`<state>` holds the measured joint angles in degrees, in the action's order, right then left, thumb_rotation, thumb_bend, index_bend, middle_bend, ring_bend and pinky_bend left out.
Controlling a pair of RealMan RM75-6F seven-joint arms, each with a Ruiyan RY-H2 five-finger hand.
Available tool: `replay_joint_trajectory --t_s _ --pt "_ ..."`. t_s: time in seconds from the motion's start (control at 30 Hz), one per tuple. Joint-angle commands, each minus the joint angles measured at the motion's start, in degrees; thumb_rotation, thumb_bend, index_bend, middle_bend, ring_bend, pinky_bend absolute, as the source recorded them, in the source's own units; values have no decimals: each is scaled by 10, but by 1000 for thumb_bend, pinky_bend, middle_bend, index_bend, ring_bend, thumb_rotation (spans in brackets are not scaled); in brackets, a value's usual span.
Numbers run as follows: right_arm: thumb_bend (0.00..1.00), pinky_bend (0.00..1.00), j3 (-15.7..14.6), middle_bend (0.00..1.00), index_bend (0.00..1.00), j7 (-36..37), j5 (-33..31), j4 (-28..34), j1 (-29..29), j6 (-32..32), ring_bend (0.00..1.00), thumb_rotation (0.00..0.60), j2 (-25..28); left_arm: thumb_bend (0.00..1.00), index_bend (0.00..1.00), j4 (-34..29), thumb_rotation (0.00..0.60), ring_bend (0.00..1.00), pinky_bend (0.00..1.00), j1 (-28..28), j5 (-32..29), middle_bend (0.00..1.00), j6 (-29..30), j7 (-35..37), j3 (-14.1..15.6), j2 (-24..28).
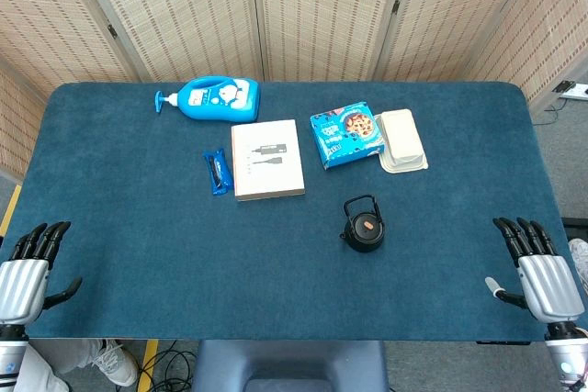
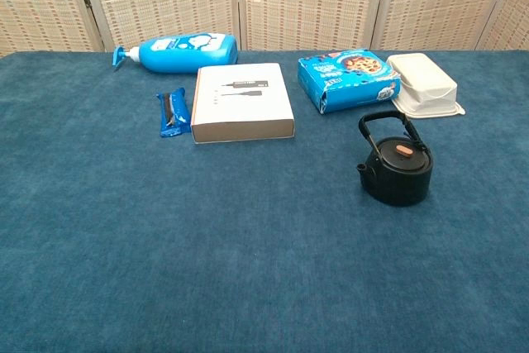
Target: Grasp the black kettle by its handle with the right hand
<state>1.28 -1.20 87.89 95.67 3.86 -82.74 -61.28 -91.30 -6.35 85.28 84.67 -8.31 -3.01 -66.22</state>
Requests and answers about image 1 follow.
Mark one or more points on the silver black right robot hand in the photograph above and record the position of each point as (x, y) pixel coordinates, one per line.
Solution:
(551, 286)

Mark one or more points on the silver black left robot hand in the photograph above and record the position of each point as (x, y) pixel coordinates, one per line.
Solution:
(23, 288)

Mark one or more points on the black kettle with orange knob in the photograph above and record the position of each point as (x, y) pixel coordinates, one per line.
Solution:
(363, 233)

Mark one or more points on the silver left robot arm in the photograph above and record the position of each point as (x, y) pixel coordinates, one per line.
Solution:
(10, 357)

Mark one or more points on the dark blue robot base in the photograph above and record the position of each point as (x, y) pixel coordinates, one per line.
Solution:
(289, 364)

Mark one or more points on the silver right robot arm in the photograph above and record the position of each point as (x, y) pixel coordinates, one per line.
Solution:
(567, 357)

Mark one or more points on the white sneaker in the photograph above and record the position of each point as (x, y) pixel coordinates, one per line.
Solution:
(580, 259)
(117, 362)

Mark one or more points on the light grey trouser leg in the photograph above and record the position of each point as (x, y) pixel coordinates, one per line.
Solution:
(46, 364)

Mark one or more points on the woven bamboo screen panel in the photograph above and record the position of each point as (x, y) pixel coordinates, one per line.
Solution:
(321, 11)
(551, 34)
(450, 11)
(46, 15)
(16, 126)
(174, 11)

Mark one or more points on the blue felt table cover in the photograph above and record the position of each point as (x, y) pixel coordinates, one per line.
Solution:
(184, 249)

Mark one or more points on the white power strip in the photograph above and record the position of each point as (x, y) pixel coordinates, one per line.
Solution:
(574, 90)

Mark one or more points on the white plastic food container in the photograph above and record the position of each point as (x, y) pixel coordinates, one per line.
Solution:
(402, 137)

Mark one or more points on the blue cookie snack packet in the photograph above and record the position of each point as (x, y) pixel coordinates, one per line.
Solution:
(216, 171)

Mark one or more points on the blue cookie box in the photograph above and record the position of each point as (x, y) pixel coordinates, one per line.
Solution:
(344, 132)

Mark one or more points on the blue pump lotion bottle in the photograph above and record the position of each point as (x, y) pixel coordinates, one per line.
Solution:
(220, 100)

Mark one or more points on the flat white cardboard box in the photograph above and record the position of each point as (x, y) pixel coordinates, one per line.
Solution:
(268, 167)

